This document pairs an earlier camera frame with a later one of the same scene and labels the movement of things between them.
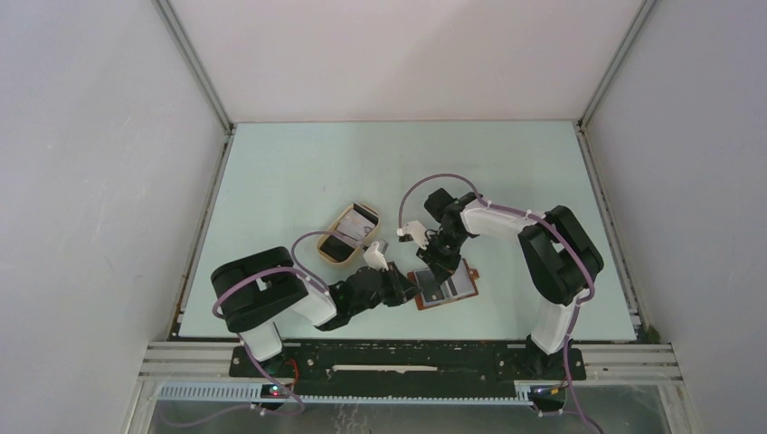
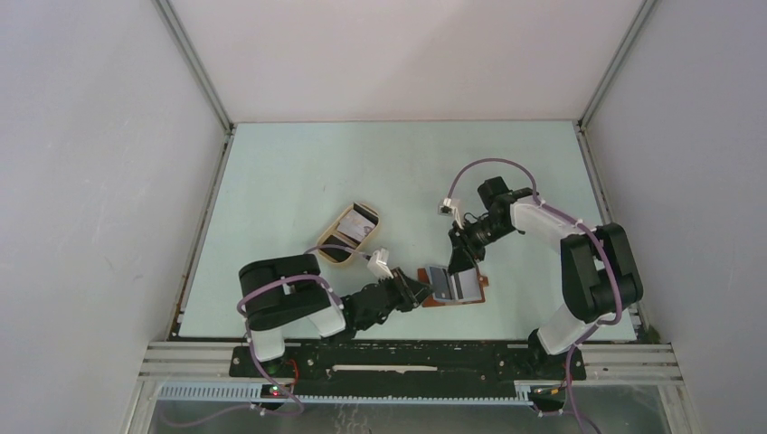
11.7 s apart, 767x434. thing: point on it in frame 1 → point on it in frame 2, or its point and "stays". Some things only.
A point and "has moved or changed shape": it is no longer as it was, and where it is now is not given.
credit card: [459, 284] has moved or changed shape
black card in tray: [336, 249] stays
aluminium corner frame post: [642, 13] stays
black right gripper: [442, 268] → [461, 259]
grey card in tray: [355, 225] stays
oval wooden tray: [358, 221] stays
